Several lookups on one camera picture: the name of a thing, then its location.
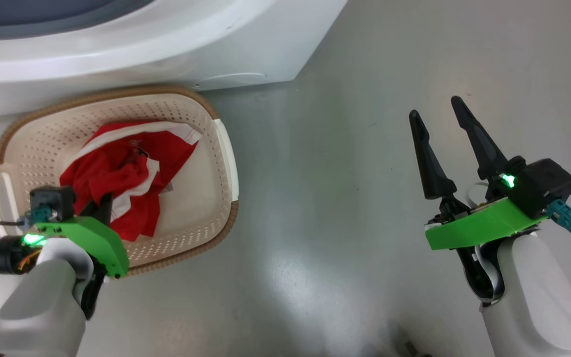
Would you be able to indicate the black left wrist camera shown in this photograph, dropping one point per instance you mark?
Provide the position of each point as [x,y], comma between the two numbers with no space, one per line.
[53,201]

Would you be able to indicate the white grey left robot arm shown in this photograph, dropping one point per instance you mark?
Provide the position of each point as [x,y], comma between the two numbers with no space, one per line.
[37,307]

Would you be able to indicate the red and white garment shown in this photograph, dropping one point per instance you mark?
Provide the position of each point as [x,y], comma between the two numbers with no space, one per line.
[117,173]

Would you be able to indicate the teal left camera connector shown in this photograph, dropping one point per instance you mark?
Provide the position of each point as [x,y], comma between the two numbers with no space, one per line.
[37,215]

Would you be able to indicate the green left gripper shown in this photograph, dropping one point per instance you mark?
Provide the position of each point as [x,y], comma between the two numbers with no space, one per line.
[97,243]

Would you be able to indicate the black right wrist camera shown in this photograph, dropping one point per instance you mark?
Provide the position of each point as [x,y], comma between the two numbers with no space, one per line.
[545,186]

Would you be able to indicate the cream perforated laundry basket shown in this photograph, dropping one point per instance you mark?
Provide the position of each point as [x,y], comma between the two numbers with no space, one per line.
[201,198]

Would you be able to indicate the white front-load washing machine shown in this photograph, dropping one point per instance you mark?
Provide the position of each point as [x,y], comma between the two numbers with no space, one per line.
[166,54]

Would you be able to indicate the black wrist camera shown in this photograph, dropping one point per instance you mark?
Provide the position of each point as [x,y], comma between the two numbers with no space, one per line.
[53,201]
[545,186]

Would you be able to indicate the grey rubber door gasket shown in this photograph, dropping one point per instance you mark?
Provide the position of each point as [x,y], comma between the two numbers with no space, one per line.
[42,10]

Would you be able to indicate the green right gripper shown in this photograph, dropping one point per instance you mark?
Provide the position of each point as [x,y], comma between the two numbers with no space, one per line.
[484,225]

